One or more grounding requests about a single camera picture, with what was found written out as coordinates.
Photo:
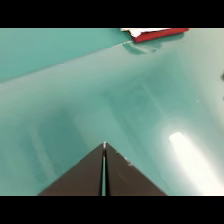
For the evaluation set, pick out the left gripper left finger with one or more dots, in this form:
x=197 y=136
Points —
x=83 y=178

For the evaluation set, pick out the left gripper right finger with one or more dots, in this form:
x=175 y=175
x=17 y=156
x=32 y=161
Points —
x=128 y=178

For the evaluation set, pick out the red garment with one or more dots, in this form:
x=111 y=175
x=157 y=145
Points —
x=160 y=34

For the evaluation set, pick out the white garment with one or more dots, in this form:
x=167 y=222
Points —
x=139 y=31

